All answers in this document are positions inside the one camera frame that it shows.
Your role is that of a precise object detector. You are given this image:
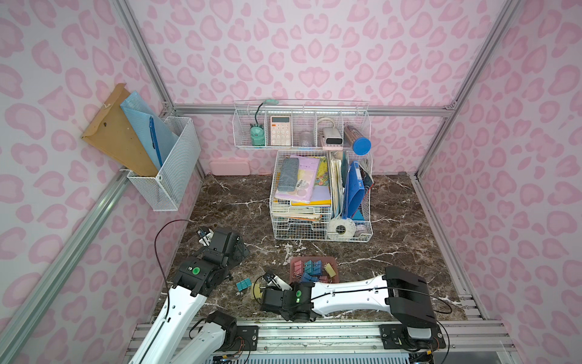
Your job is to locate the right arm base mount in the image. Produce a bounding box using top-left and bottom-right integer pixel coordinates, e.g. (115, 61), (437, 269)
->
(379, 324), (448, 353)

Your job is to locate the white wire wall shelf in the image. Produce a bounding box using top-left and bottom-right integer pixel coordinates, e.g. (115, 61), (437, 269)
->
(233, 99), (371, 150)

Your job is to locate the pink binder clip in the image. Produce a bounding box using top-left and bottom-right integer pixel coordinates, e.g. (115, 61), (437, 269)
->
(293, 260), (304, 278)

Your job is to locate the pink white calculator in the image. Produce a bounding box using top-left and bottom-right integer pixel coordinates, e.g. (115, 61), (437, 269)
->
(270, 115), (293, 147)

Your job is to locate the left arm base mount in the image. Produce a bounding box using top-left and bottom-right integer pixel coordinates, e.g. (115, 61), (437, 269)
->
(188, 311), (259, 353)

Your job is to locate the white mesh wall basket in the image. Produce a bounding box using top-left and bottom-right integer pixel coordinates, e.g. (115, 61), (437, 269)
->
(127, 116), (202, 212)

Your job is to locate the blue pen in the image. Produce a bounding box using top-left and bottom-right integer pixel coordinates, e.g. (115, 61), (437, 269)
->
(149, 117), (163, 168)

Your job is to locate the clear jar of pins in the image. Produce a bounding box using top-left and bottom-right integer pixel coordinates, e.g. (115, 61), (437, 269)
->
(354, 224), (371, 241)

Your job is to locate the green desk lamp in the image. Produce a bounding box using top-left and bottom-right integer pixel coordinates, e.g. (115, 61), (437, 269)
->
(250, 99), (279, 147)

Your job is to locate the tube with blue cap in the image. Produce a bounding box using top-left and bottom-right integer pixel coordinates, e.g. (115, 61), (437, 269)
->
(344, 125), (371, 156)

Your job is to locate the teal binder clip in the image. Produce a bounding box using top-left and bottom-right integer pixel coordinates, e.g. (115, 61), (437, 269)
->
(236, 278), (253, 292)
(304, 260), (313, 275)

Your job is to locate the pink white timer device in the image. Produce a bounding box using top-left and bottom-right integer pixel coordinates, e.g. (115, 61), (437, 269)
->
(317, 117), (343, 151)

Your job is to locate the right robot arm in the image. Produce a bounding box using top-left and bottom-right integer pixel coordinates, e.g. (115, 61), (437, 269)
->
(256, 266), (439, 344)

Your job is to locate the white tape roll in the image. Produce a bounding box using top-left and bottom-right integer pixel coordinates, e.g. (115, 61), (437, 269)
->
(327, 217), (356, 241)

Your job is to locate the blue file folder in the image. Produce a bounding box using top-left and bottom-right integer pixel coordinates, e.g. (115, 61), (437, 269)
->
(341, 161), (366, 218)

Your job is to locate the white wire desk organizer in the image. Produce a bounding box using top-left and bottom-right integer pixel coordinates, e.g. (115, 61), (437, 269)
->
(270, 150), (374, 243)

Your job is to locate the pink pencil case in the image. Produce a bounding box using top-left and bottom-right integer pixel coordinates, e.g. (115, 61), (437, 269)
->
(209, 159), (251, 176)

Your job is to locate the grey pencil pouch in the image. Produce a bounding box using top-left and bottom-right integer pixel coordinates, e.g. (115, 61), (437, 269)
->
(277, 157), (299, 192)

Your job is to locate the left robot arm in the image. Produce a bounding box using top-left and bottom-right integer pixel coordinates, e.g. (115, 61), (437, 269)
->
(130, 228), (250, 363)

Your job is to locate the yellow green binder clip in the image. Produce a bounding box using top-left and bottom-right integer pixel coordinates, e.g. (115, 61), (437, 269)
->
(324, 263), (336, 279)

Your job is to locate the clear small jar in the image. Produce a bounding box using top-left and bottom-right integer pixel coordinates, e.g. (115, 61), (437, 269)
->
(299, 131), (315, 147)

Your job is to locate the pink purple notebook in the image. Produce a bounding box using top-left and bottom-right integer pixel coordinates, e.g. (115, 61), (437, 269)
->
(274, 156), (321, 203)

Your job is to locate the brown paper envelope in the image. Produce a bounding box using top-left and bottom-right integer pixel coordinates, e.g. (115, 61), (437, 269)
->
(81, 83), (159, 177)

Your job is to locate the pink storage box tray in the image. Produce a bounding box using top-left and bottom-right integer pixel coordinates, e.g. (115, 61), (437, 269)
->
(289, 256), (340, 284)

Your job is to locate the light blue folder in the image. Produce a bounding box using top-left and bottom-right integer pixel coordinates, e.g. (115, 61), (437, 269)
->
(121, 92), (179, 170)

